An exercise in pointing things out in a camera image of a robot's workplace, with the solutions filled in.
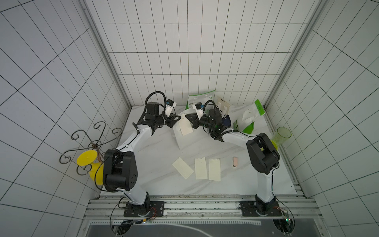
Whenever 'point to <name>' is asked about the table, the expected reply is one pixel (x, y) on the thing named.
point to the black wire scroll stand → (66, 157)
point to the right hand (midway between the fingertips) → (188, 112)
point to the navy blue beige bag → (224, 107)
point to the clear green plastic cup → (281, 136)
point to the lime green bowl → (275, 144)
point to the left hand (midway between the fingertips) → (178, 119)
